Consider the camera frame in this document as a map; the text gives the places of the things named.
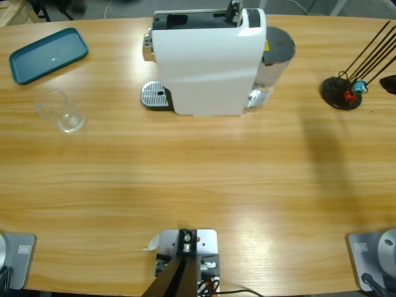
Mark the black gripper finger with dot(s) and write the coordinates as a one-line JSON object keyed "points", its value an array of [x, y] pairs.
{"points": [[390, 84]]}

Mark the blue coffee capsule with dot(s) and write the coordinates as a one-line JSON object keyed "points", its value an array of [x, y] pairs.
{"points": [[359, 87]]}

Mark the silver coffee machine lid lever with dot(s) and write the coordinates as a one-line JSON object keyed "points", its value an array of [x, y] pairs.
{"points": [[232, 12]]}

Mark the clear glass cup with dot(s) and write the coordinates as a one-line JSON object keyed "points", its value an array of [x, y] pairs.
{"points": [[66, 119]]}

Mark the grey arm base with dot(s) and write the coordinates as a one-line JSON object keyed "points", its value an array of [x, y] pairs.
{"points": [[371, 253], [18, 256]]}

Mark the red coffee capsule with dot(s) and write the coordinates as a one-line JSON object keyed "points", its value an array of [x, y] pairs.
{"points": [[349, 97]]}

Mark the white capsule coffee machine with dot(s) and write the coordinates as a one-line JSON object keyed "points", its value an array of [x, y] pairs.
{"points": [[204, 71]]}

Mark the black capsule holder with rods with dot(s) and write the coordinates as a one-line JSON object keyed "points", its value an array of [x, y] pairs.
{"points": [[332, 91]]}

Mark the clear water tank dark lid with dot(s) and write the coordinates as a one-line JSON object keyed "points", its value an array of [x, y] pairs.
{"points": [[278, 43]]}

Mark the chrome drip tray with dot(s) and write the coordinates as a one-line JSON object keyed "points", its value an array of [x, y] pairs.
{"points": [[153, 94]]}

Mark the white tape strip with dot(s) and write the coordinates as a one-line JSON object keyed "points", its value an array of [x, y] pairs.
{"points": [[152, 244]]}

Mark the teal rectangular tray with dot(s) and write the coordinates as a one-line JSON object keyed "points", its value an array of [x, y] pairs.
{"points": [[46, 55]]}

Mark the black chair legs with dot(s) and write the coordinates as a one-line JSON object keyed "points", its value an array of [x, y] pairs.
{"points": [[44, 12]]}

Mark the wooden crate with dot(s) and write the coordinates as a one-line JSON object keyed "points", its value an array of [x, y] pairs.
{"points": [[14, 10]]}

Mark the grey metal frame leg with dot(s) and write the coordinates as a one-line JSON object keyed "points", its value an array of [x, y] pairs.
{"points": [[338, 7]]}

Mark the white mount block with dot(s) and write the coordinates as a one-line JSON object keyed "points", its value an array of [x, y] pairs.
{"points": [[205, 244]]}

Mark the dark camera post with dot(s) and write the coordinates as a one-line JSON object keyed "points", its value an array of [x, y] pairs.
{"points": [[176, 278]]}

